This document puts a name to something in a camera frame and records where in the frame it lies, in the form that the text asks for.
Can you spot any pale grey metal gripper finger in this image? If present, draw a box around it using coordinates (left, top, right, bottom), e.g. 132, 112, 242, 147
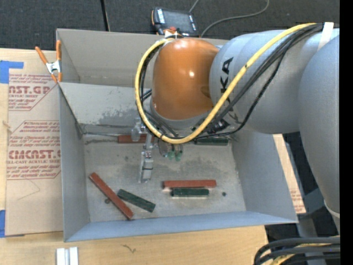
138, 151, 146, 184
145, 151, 154, 182

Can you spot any red-brown flat block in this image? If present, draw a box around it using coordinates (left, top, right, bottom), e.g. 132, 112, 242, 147
117, 134, 156, 144
162, 179, 217, 189
88, 172, 135, 221

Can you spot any grey metal bin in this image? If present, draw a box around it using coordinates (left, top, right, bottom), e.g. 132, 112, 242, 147
56, 28, 299, 243

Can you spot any black cylinder on white bracket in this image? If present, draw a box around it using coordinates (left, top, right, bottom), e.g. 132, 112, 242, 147
206, 119, 231, 135

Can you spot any dark green flat block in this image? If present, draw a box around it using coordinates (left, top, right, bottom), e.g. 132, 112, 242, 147
170, 188, 210, 198
192, 137, 230, 146
116, 189, 157, 213

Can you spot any brown cardboard board, red print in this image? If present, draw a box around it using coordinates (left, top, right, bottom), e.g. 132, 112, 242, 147
0, 47, 307, 239

